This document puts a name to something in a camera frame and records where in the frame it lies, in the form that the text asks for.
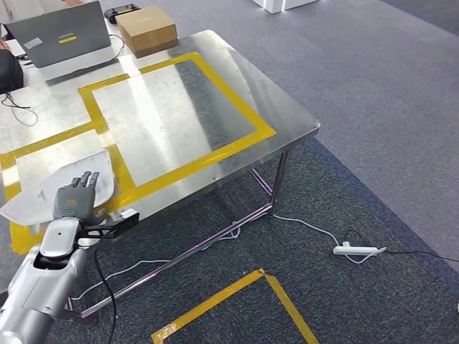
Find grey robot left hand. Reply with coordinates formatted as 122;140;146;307
53;171;108;226

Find white plastic car panel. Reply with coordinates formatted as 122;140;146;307
0;150;116;226

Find steel workbench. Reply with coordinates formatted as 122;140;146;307
0;29;321;326

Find grey laptop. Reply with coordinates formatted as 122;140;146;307
5;1;125;85

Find black gamepad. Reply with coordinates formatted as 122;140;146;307
104;4;141;24

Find brown cardboard box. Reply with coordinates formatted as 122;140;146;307
116;5;179;59

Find yellow tape square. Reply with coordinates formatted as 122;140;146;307
150;268;320;344

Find white lit plinth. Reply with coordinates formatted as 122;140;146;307
252;0;320;14

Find white power strip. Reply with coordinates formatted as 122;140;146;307
332;241;388;257

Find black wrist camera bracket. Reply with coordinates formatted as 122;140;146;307
77;220;121;239

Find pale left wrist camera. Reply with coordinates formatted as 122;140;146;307
114;208;140;234

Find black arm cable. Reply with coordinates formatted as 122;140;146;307
94;244;118;344

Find thin black cable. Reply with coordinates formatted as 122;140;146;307
0;92;39;128

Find long white cable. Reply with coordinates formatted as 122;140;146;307
273;214;388;265

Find long black cable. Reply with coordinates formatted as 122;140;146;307
343;230;459;264

